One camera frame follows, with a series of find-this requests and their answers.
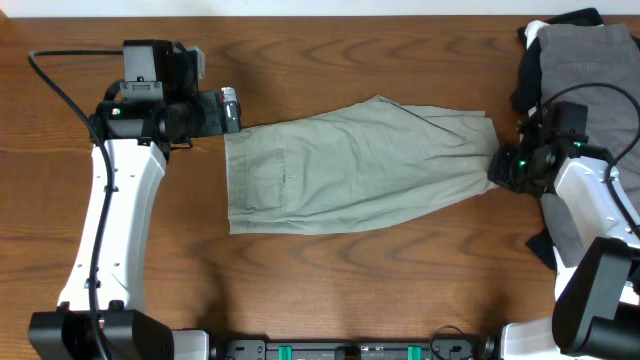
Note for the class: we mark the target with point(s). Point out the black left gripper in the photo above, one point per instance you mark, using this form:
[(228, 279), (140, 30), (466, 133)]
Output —
[(214, 125)]

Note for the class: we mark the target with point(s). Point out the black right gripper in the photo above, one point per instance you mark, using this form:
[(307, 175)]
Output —
[(498, 172)]

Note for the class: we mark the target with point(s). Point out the khaki green shorts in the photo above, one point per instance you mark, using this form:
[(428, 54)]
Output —
[(371, 165)]

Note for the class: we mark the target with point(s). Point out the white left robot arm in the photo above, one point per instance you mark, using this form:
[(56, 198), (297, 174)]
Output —
[(101, 309)]

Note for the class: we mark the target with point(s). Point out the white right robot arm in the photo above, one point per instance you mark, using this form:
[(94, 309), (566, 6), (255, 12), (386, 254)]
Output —
[(596, 314)]

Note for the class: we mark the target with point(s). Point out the black folded garment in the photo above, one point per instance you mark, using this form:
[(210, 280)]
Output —
[(527, 93)]

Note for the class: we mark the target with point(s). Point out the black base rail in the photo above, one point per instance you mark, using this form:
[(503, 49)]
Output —
[(447, 348)]

